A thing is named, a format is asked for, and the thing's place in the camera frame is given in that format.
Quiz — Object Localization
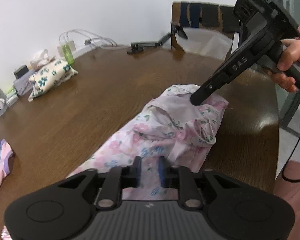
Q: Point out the pink floral garment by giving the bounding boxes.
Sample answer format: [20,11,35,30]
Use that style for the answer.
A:
[72,85,229,200]

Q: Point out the right hand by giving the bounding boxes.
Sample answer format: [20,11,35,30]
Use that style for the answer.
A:
[264,38,300,93]

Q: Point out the white plastic bag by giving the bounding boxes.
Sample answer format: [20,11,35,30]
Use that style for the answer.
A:
[171,28,233,61]

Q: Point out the floral fabric pouch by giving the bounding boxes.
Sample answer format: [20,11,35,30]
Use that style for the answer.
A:
[28,59,78,102]

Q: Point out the black articulated phone stand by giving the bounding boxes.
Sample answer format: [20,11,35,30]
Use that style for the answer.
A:
[127,22,188,55]

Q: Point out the grey box with black device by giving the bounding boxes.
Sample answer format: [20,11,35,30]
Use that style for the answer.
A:
[13,65,34,96]

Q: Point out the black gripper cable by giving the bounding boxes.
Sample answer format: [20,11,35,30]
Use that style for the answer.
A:
[281,74,300,183]

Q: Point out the white charging cables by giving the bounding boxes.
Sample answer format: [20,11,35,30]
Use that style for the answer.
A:
[58,29,121,51]

